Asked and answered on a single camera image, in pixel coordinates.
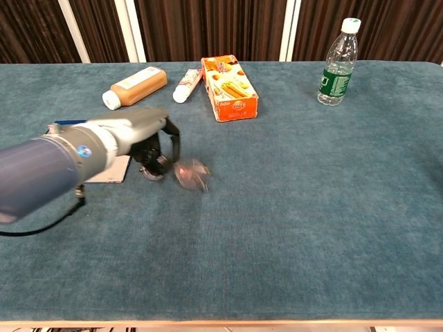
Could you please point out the blue and white box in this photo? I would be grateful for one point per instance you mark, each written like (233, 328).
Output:
(112, 171)

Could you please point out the orange biscuit box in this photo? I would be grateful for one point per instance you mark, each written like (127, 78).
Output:
(230, 90)

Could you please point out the clear water bottle green label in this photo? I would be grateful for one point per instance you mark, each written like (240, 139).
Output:
(337, 76)

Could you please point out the teal table cloth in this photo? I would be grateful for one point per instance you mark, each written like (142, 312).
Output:
(277, 214)

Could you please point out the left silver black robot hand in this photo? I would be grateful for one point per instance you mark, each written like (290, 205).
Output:
(138, 126)

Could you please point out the white toothpaste tube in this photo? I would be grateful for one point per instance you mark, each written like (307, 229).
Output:
(187, 84)

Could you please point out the white aluminium frame post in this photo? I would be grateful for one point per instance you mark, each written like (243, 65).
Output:
(290, 31)
(74, 32)
(131, 32)

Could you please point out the dark brown pleated curtain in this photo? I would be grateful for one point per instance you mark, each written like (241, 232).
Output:
(214, 27)

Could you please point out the left blue grey robot arm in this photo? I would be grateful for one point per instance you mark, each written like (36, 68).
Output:
(41, 169)

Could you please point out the brown bottle with white cap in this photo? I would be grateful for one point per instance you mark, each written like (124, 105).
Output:
(138, 86)

